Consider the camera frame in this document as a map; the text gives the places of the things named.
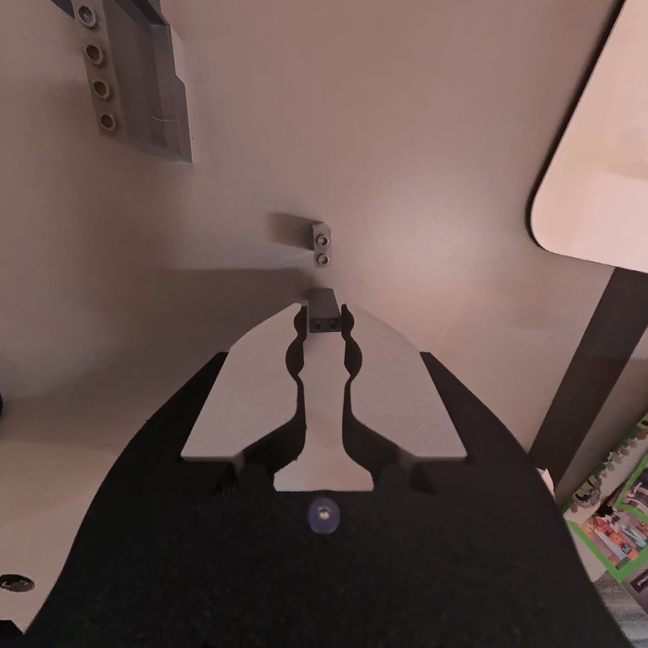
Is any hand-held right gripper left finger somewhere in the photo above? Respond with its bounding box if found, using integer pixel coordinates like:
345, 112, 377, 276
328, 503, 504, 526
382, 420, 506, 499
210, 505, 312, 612
181, 303, 308, 479

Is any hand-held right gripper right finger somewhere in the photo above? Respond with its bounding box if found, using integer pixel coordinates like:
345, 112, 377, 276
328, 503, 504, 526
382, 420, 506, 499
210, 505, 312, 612
342, 303, 467, 479

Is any green printed toy box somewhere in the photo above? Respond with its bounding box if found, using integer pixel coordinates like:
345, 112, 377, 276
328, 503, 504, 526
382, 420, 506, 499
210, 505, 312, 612
561, 412, 648, 608

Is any grey desk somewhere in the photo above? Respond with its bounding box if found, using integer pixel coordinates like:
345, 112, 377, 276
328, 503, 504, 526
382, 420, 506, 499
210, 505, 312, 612
0, 0, 639, 633

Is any tall dark grey brick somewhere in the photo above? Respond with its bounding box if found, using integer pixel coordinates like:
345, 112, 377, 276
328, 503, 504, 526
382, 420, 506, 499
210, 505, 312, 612
311, 220, 333, 269
308, 288, 341, 335

